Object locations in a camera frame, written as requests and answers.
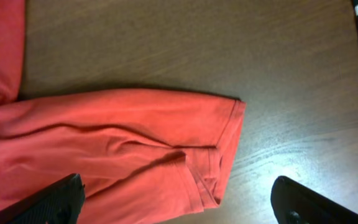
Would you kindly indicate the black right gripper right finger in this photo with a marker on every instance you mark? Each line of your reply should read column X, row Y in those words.
column 295, row 203

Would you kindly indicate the red orange t-shirt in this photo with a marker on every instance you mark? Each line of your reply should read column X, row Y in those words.
column 144, row 156

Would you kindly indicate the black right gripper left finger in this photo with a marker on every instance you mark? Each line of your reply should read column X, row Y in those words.
column 59, row 203

